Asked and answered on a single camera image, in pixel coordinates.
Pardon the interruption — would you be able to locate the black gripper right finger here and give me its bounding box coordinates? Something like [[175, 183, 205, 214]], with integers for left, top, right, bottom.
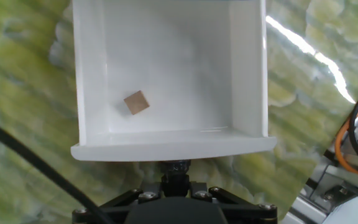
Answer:
[[188, 182, 278, 224]]

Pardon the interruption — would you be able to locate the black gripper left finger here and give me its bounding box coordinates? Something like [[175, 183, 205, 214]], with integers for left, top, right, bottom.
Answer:
[[72, 182, 167, 224]]

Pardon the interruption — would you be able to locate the black drawer knob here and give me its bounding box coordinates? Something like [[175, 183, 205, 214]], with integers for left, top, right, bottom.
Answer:
[[161, 159, 192, 197]]

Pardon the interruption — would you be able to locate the small wooden cube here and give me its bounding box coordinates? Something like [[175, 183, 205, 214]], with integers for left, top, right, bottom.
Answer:
[[123, 90, 151, 116]]

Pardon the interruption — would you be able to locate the white plastic drawer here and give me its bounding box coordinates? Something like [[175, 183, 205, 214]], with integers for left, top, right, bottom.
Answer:
[[70, 0, 278, 162]]

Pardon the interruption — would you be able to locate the printed white paper sheet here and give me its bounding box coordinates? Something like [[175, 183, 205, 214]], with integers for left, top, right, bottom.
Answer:
[[320, 194, 358, 224]]

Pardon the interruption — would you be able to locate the green marble pattern mat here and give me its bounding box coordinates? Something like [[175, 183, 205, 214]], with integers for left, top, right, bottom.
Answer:
[[0, 0, 358, 224]]

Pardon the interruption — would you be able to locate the aluminium frame bar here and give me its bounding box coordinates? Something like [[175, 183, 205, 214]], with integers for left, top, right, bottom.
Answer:
[[290, 149, 358, 224]]

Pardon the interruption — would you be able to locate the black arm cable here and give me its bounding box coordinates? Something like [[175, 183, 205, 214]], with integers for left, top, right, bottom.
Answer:
[[0, 113, 114, 224]]

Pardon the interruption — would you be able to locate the orange cable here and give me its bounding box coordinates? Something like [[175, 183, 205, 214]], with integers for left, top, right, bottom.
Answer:
[[334, 86, 358, 181]]

